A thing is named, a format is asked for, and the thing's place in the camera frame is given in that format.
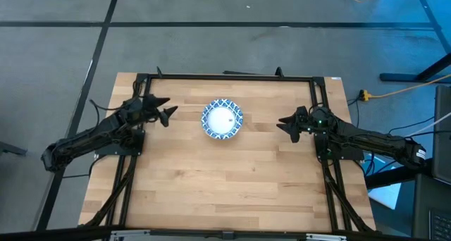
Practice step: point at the black frame clamp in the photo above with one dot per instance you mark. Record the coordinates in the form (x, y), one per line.
(159, 72)
(279, 72)

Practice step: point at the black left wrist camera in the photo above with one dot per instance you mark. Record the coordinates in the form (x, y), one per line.
(131, 107)

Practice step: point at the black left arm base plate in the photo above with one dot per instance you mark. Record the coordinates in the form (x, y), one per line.
(116, 149)

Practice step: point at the black aluminium rig frame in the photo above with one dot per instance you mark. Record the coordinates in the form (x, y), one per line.
(229, 77)

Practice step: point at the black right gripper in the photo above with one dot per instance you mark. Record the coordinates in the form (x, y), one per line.
(307, 123)

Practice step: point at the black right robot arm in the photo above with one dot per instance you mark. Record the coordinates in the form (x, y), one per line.
(373, 140)

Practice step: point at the black stand foot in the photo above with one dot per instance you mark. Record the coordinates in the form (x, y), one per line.
(12, 148)

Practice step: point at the black keyboard desk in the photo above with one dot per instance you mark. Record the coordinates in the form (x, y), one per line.
(431, 213)

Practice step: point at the blue patterned paper bowl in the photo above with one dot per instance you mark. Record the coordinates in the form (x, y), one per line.
(233, 135)
(221, 118)

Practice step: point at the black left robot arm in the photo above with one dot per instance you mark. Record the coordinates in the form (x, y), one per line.
(88, 137)

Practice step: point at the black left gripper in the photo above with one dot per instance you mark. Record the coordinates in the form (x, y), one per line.
(142, 110)

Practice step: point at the black computer cabinet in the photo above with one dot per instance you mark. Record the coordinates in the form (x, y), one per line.
(442, 135)

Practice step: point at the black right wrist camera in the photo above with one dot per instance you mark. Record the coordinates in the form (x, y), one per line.
(321, 118)

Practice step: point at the silver mount bracket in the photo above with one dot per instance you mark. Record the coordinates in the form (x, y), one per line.
(130, 234)
(326, 237)

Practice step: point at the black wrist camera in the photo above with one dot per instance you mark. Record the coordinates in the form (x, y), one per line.
(321, 118)
(131, 107)

